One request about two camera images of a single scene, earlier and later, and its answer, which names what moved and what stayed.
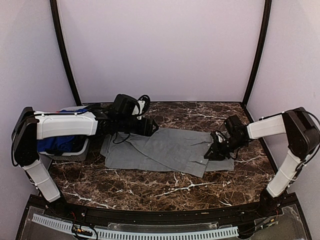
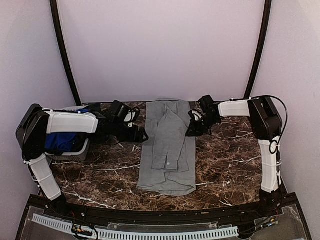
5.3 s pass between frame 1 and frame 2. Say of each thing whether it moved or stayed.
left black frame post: stayed
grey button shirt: moved
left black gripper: moved
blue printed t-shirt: stayed
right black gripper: moved
